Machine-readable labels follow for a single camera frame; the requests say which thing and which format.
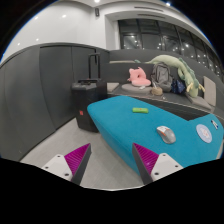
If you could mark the small green rectangular object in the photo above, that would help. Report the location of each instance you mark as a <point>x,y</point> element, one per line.
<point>139,110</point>

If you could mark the grey white computer mouse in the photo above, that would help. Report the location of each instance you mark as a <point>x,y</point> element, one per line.
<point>166,134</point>

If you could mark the small black white sticker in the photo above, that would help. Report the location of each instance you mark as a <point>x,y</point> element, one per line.
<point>214,124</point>

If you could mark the pink plush toy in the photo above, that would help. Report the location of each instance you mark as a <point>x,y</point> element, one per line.
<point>138,77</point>

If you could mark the green dragon plush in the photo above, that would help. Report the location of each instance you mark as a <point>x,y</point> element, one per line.
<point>184,71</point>

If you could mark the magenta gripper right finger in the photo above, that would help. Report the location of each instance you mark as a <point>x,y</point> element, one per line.
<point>153,166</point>

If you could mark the round white sticker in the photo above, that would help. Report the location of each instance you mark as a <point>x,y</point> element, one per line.
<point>204,133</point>

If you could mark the teal upholstered table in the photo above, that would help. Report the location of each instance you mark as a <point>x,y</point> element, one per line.
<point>120,128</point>

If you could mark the light grey square cushion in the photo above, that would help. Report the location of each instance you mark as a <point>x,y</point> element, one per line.
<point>210,91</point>

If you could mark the grey bench sofa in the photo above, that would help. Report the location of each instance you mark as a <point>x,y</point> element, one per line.
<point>116,70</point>

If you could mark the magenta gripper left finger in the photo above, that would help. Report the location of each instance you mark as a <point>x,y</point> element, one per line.
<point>72,166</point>

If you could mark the grey backpack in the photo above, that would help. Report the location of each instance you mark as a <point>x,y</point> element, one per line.
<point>161,77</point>

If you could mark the small tan woven basket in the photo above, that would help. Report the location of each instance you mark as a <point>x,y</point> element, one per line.
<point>157,91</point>

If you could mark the dark blue bag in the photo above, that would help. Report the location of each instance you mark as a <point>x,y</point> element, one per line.
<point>178,87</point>

